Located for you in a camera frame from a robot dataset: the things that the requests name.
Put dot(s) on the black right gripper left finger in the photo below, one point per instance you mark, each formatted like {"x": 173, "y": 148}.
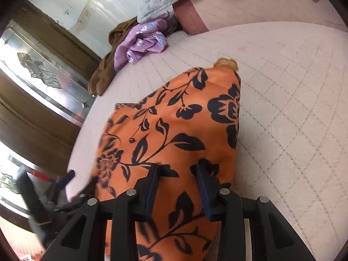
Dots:
{"x": 83, "y": 237}

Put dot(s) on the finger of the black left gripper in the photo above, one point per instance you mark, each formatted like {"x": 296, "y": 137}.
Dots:
{"x": 62, "y": 183}

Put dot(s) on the orange black floral garment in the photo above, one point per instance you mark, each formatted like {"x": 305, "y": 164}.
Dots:
{"x": 194, "y": 116}

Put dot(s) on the pink pillow with maroon band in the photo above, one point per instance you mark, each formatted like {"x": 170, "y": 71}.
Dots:
{"x": 198, "y": 16}

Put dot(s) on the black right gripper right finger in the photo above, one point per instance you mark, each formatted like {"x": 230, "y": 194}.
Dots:
{"x": 272, "y": 236}

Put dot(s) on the brown garment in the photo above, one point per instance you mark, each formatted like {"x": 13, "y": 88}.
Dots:
{"x": 104, "y": 74}

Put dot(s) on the purple floral garment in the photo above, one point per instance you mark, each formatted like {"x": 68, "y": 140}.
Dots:
{"x": 142, "y": 38}

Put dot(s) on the wooden wardrobe with mirror doors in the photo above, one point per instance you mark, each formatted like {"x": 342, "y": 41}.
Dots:
{"x": 45, "y": 74}

